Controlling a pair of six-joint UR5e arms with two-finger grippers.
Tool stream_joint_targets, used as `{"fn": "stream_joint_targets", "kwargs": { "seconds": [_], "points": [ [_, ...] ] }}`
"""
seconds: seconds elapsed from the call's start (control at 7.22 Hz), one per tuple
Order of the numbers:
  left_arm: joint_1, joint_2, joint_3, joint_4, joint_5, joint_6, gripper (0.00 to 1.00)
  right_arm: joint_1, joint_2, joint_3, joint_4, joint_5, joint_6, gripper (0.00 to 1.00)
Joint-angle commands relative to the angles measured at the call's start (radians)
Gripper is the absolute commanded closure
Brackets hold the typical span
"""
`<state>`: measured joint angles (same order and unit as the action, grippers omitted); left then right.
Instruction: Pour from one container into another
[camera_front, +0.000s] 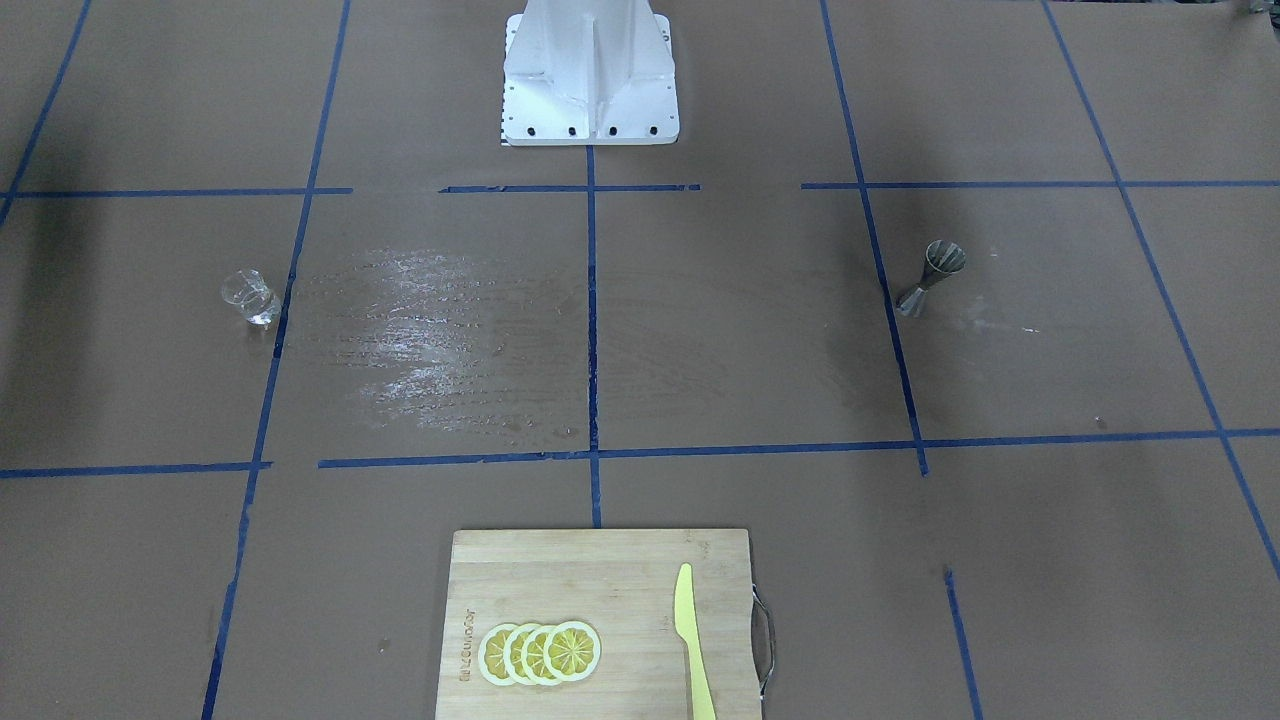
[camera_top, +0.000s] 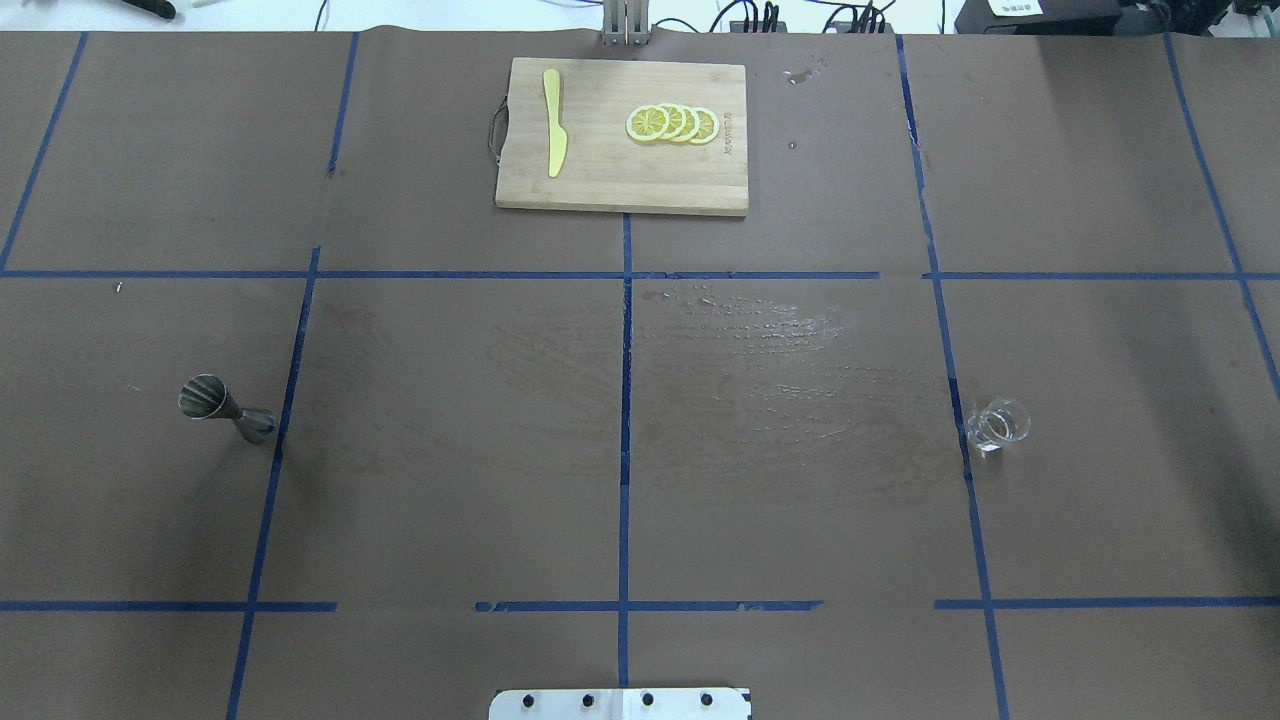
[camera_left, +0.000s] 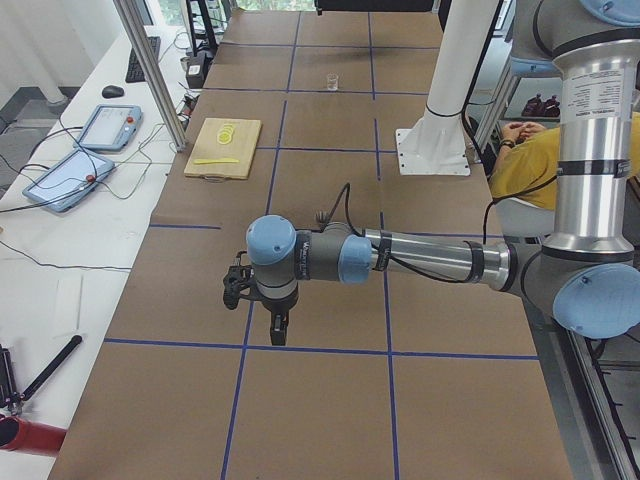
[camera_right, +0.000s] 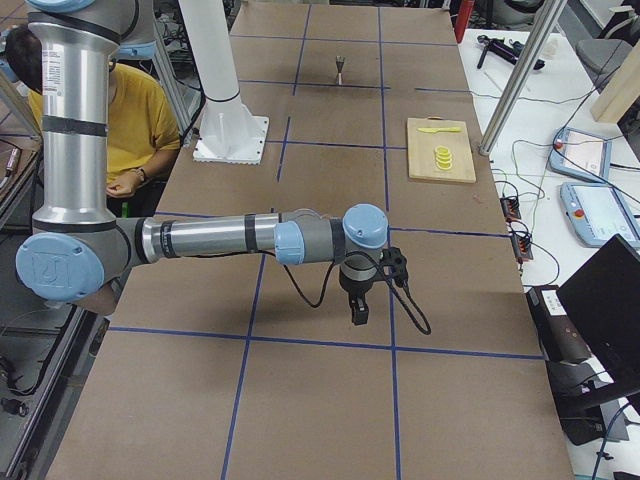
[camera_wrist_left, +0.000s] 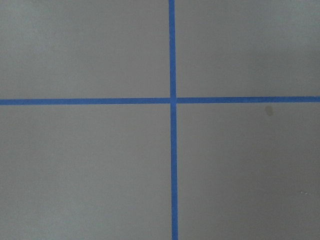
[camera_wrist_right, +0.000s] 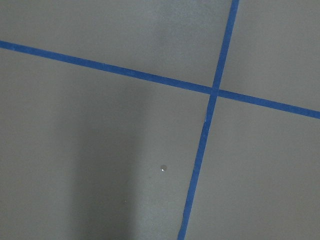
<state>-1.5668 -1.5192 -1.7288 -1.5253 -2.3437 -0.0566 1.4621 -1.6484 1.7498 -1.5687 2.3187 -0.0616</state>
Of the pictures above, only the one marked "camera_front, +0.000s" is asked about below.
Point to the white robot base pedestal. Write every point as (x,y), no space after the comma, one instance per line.
(589,73)

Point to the clear glass cup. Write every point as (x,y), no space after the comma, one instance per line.
(248,292)

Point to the steel double jigger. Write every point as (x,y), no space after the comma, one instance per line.
(942,259)

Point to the wooden cutting board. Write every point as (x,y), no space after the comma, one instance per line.
(620,581)

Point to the yellow plastic knife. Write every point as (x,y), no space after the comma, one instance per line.
(687,629)

